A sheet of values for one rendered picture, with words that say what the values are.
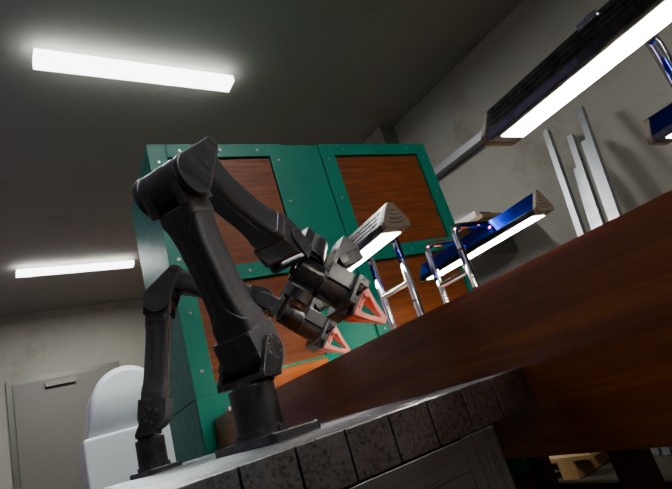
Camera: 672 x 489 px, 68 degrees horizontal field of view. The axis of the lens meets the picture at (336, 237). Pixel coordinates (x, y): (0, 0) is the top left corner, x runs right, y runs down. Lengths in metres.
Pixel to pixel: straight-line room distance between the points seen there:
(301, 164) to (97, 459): 2.36
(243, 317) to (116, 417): 3.13
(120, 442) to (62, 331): 4.39
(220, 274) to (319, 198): 1.49
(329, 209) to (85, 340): 6.17
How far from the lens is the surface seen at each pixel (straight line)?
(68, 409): 7.72
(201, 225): 0.71
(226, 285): 0.70
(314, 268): 0.92
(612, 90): 3.86
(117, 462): 3.74
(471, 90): 4.51
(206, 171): 0.74
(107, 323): 8.07
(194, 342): 1.76
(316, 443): 0.41
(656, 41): 1.03
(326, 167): 2.25
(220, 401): 1.74
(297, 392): 1.07
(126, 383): 3.84
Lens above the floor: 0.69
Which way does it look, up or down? 18 degrees up
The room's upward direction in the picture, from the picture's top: 18 degrees counter-clockwise
